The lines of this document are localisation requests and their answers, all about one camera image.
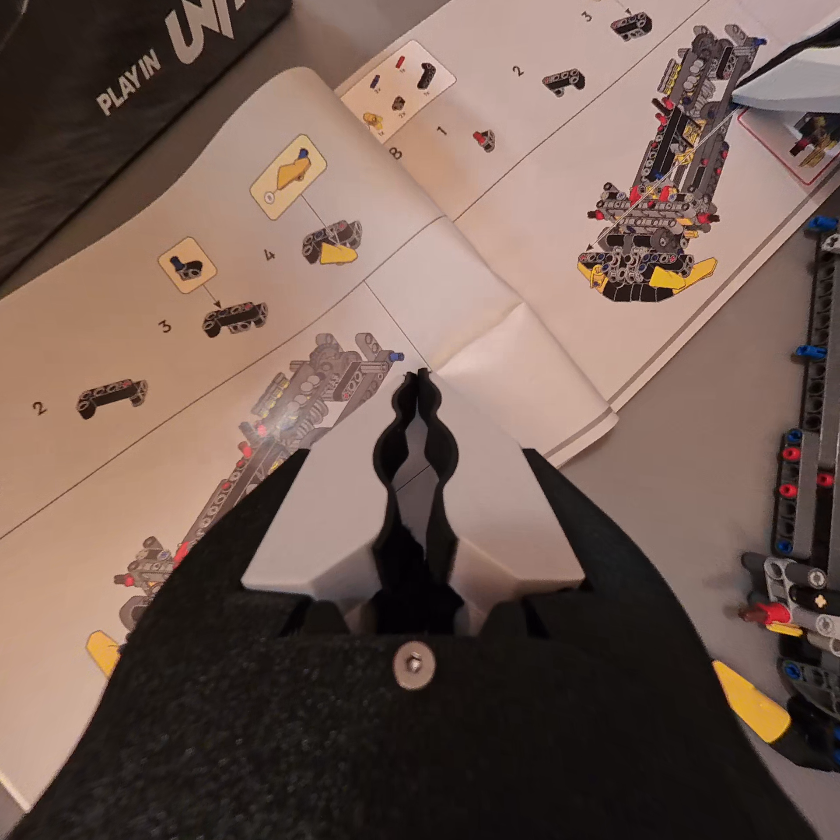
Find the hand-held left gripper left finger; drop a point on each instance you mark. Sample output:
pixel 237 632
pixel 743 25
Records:
pixel 315 525

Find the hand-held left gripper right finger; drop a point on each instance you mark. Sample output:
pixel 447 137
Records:
pixel 512 525

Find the lego car chassis model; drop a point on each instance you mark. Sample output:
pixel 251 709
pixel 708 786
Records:
pixel 814 459

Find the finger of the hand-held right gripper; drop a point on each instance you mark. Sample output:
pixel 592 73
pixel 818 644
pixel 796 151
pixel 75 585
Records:
pixel 800 79

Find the black lego set box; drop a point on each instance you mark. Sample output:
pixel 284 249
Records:
pixel 131 131

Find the lego instruction booklet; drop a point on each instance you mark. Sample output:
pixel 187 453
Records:
pixel 590 164

